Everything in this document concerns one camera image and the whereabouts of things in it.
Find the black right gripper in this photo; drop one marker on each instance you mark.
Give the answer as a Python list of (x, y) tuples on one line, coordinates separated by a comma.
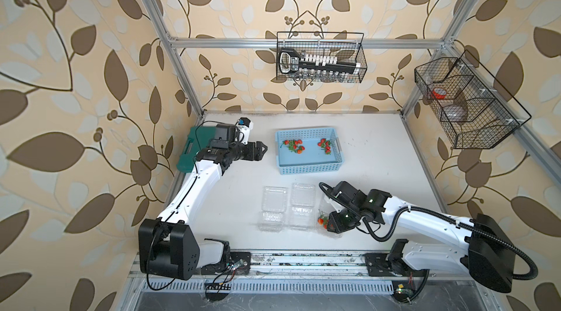
[(335, 225)]

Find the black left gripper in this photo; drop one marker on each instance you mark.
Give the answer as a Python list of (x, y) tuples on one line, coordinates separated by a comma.
[(257, 153)]

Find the strawberry cluster with green leaves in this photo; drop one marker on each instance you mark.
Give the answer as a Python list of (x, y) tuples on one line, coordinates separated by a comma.
[(293, 145)]

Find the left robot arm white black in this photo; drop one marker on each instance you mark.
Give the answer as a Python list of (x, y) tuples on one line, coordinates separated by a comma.
[(167, 244)]

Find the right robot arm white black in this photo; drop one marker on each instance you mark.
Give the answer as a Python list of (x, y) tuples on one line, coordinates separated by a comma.
[(423, 240)]

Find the clear clamshell container right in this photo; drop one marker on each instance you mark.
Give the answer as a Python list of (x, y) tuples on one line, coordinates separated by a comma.
[(325, 207)]

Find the clear clamshell container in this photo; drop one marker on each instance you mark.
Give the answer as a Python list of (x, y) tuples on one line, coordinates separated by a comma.
[(302, 205), (274, 205), (325, 207)]

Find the light blue perforated plastic basket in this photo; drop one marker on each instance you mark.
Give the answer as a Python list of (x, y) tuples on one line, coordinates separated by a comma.
[(313, 159)]

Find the clear clamshell container middle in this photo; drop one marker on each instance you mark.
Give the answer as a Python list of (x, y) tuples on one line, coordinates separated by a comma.
[(302, 205)]

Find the green tool case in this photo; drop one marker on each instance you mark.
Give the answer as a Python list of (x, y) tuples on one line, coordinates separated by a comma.
[(198, 138)]

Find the clear clamshell container left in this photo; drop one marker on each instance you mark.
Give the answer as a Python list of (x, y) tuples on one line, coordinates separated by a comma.
[(274, 205)]

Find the black white tool set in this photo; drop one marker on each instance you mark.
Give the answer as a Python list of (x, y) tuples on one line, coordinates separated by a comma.
[(290, 61)]

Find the red tape roll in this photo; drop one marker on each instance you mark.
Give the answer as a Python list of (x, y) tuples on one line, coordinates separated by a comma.
[(439, 93)]

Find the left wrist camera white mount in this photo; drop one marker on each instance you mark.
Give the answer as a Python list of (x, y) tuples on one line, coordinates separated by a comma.
[(237, 133)]

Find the black wire basket back wall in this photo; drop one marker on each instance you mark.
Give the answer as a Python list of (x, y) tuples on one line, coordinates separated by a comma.
[(344, 45)]

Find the black wire basket wall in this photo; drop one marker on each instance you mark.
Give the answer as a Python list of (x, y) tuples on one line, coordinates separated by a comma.
[(344, 45), (480, 111)]

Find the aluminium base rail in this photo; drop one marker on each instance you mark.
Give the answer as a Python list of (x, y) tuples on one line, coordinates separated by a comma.
[(297, 272)]

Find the black wire basket right wall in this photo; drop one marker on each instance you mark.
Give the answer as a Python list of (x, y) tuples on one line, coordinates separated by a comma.
[(480, 111)]

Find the aluminium frame post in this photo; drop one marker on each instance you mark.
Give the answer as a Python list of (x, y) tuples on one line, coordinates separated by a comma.
[(175, 59)]

